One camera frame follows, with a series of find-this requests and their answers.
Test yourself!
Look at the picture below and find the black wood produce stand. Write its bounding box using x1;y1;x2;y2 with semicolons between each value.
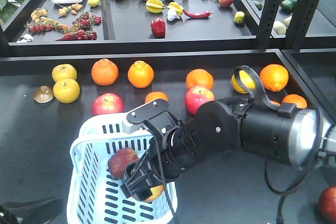
0;0;336;224

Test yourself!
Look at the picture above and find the small orange centre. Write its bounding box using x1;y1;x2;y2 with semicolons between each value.
144;91;169;103

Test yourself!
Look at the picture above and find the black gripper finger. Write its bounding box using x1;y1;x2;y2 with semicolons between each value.
1;197;63;223

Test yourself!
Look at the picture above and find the pink red apple centre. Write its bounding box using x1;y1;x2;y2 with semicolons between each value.
184;86;215;115

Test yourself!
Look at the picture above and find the yellow apple pear lower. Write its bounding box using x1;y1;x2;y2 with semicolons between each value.
53;79;80;103

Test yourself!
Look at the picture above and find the pink red apple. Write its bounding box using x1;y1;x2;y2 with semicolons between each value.
184;86;215;115
92;93;125;116

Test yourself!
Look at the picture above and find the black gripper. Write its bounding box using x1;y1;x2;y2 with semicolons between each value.
120;126;202;201

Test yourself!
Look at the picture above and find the brown mushroom cap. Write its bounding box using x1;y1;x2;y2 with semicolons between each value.
34;86;55;103

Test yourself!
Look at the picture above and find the pink red apple back left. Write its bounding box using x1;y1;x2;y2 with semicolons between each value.
92;93;125;116

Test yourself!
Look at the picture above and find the white garlic bulb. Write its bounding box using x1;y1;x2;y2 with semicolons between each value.
166;9;180;22

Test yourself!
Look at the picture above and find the light blue plastic basket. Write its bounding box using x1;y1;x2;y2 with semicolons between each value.
66;113;177;223

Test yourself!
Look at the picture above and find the orange behind pink apple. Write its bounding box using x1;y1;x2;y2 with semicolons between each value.
186;69;214;90

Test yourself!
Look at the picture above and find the large orange right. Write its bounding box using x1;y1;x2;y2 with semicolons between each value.
259;64;289;92

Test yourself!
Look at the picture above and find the small orange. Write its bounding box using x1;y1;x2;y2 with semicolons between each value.
281;94;308;109
144;91;169;103

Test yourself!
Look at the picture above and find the small orange right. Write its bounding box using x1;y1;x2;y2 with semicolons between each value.
281;94;308;109

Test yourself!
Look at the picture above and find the red bell pepper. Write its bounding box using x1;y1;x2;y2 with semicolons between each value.
150;18;166;38

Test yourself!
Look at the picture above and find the yellow orange fruit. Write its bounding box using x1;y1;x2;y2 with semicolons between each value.
231;70;256;94

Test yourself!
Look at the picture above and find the yellow apple pear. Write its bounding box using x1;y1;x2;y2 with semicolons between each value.
51;63;77;82
53;79;80;103

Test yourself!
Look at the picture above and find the red chili pepper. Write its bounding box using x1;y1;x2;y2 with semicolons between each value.
183;9;212;19

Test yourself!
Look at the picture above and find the orange back centre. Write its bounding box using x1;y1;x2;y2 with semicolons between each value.
128;60;154;88

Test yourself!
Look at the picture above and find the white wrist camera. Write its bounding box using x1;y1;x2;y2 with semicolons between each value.
122;99;179;134

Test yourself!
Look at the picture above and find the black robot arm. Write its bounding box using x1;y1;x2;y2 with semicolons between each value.
121;66;335;223

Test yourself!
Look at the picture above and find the yellow apple pear upper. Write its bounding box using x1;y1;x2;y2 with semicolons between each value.
51;63;77;82

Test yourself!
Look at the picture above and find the orange back left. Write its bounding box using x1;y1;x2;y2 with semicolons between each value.
91;59;119;86

